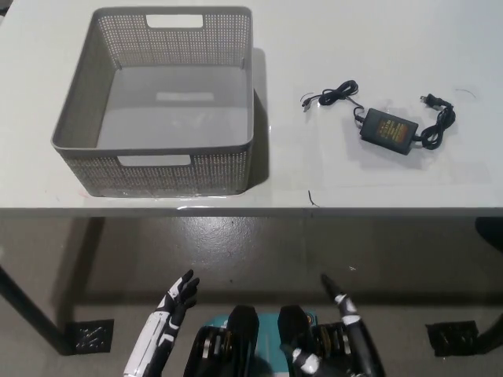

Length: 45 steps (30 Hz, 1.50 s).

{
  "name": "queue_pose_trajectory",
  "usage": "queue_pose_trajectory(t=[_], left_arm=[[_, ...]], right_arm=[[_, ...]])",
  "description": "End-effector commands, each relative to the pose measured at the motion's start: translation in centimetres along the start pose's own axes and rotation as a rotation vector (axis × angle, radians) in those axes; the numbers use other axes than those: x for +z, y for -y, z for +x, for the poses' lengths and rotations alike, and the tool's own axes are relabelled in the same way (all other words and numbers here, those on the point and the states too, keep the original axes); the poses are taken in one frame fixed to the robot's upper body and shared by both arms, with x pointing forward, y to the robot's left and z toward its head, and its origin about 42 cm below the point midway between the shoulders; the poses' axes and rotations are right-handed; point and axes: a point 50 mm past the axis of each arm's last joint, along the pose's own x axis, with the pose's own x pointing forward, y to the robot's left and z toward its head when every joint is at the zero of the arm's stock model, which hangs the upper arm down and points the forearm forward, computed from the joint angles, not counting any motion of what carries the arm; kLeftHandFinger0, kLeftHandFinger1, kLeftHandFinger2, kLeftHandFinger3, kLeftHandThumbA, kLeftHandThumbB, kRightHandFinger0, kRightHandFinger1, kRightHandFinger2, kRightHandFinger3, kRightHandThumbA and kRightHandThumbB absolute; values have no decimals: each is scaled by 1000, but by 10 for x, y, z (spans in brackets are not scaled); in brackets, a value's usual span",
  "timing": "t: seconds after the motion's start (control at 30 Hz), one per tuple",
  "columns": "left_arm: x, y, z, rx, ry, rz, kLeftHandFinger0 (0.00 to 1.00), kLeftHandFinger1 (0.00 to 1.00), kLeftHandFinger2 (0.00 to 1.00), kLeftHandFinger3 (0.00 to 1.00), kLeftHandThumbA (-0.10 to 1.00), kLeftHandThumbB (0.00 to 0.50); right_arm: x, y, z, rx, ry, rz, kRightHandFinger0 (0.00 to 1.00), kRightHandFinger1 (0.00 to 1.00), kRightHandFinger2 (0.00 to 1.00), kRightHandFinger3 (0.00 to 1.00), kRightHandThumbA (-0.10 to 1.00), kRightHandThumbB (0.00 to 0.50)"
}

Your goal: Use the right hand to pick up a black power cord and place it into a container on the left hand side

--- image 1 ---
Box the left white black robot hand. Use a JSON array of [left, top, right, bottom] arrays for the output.
[[123, 269, 200, 377]]

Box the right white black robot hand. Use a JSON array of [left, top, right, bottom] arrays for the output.
[[292, 273, 388, 377]]

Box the black power adapter with cord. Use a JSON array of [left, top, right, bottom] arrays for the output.
[[299, 80, 457, 155]]

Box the black floor tape patch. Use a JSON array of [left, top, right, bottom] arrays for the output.
[[64, 318, 116, 351], [425, 320, 481, 357]]

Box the dark metal table leg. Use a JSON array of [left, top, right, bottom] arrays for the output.
[[0, 261, 76, 356]]

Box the black rounded object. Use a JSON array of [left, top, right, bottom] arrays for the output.
[[474, 215, 503, 258]]

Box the gray perforated plastic basket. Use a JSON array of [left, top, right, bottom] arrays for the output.
[[50, 5, 255, 199]]

